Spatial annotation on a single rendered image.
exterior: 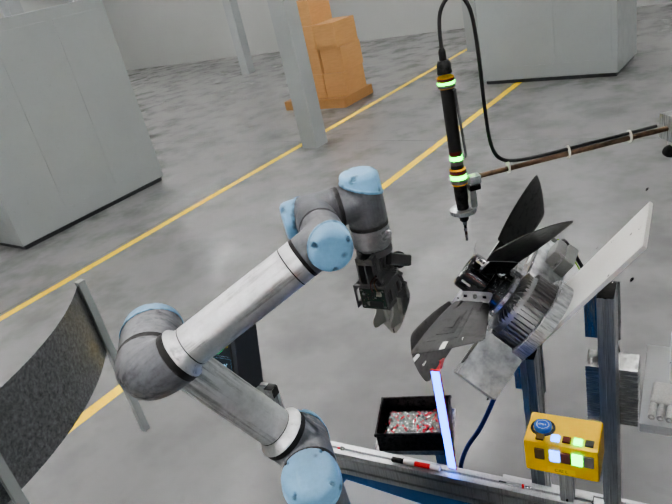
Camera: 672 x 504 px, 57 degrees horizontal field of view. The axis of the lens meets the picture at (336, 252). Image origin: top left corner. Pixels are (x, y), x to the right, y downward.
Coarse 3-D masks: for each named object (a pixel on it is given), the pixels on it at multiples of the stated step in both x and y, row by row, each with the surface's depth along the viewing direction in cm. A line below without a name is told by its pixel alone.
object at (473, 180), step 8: (472, 176) 163; (480, 176) 163; (472, 184) 163; (480, 184) 163; (472, 192) 164; (472, 200) 165; (456, 208) 168; (472, 208) 166; (456, 216) 166; (464, 216) 165
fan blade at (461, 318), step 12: (444, 312) 177; (456, 312) 174; (468, 312) 172; (480, 312) 171; (432, 324) 175; (444, 324) 171; (456, 324) 168; (468, 324) 166; (480, 324) 164; (432, 336) 169; (444, 336) 165; (456, 336) 162; (468, 336) 160; (480, 336) 158; (420, 348) 167; (432, 348) 163; (444, 348) 160
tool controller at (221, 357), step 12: (240, 336) 177; (252, 336) 182; (228, 348) 176; (240, 348) 177; (252, 348) 182; (228, 360) 178; (240, 360) 178; (252, 360) 183; (240, 372) 178; (252, 372) 183; (252, 384) 183
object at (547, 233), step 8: (560, 224) 159; (568, 224) 161; (536, 232) 157; (544, 232) 160; (552, 232) 163; (560, 232) 165; (520, 240) 159; (528, 240) 163; (536, 240) 165; (544, 240) 167; (504, 248) 163; (512, 248) 166; (520, 248) 168; (528, 248) 170; (536, 248) 171; (496, 256) 171; (504, 256) 173; (512, 256) 174; (520, 256) 174
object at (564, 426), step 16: (544, 416) 148; (560, 416) 147; (528, 432) 144; (560, 432) 142; (576, 432) 141; (592, 432) 140; (528, 448) 143; (544, 448) 141; (560, 448) 139; (576, 448) 137; (592, 448) 136; (528, 464) 145; (544, 464) 143; (560, 464) 141; (592, 480) 139
